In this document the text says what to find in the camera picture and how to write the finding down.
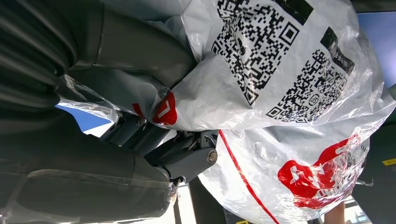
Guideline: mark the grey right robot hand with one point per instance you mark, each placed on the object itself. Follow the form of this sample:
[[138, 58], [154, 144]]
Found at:
[[92, 185]]

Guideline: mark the black inbound machine column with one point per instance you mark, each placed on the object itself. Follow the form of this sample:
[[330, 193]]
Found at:
[[207, 204]]

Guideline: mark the yellow laptop sticker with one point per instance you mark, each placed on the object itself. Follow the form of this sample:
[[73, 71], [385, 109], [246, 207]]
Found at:
[[389, 162]]

